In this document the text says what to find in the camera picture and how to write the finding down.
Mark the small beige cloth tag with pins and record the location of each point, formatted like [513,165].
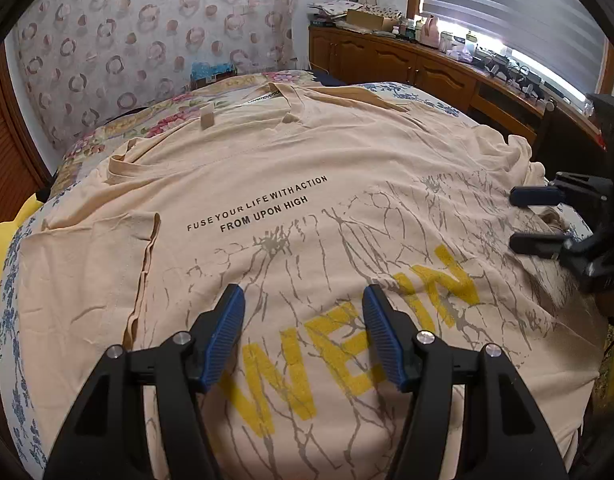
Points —
[207,116]

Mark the cardboard box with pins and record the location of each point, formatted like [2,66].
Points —
[369,20]

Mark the blue fluffy item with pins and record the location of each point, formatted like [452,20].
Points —
[212,71]

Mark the navy bed sheet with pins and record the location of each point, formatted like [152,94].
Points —
[328,78]

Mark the beige printed t-shirt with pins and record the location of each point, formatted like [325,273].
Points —
[287,170]

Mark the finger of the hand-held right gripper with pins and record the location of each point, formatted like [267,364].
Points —
[534,196]
[534,244]

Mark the patterned fabric bag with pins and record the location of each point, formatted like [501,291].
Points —
[332,9]

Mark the wooden cabinet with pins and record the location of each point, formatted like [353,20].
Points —
[387,60]

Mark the black device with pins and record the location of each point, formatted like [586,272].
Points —
[509,70]

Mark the blue floral bed sheet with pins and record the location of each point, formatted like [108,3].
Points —
[14,340]

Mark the pink bottle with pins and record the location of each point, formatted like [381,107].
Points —
[432,31]

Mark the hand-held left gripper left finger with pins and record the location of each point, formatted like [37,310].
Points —
[222,340]

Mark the yellow plush toy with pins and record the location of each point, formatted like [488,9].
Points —
[2,245]

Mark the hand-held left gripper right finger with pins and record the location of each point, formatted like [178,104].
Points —
[387,340]

